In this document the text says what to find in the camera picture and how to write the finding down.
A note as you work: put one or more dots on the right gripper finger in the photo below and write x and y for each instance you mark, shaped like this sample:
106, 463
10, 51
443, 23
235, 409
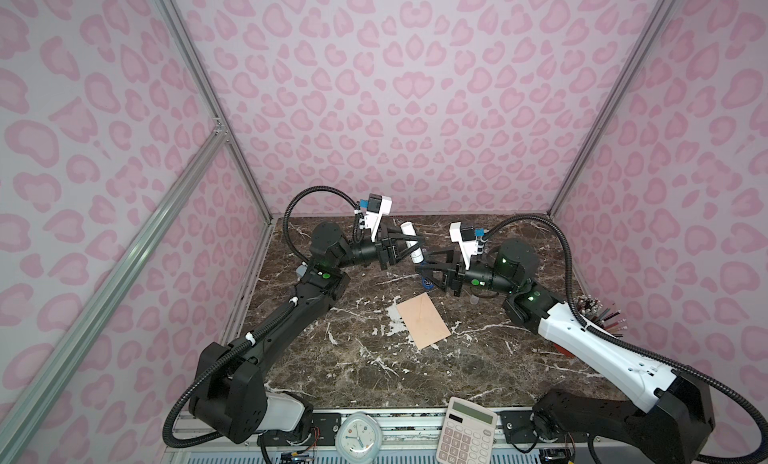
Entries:
446, 280
441, 259

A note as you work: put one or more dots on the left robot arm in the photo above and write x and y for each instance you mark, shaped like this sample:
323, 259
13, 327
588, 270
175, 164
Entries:
228, 397

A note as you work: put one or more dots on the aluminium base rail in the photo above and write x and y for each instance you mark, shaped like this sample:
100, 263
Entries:
410, 435

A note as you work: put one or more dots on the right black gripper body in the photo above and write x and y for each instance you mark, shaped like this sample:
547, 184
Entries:
485, 275

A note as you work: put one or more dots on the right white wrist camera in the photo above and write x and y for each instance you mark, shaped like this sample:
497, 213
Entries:
470, 239

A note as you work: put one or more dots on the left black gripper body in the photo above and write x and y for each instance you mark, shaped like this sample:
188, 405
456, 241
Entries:
360, 254

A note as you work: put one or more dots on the white glue stick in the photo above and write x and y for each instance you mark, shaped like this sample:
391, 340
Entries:
407, 223

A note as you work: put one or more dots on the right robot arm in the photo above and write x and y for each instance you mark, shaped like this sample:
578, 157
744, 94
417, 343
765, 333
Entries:
666, 415

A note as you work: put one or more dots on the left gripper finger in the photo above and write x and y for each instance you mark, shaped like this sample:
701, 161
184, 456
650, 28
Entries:
404, 234
413, 251

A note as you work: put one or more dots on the beige envelope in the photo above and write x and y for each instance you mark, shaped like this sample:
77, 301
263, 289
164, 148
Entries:
423, 321

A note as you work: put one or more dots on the white calculator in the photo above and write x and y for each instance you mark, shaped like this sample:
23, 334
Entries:
467, 433

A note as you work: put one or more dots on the white round clock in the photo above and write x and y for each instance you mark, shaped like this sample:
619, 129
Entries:
359, 439

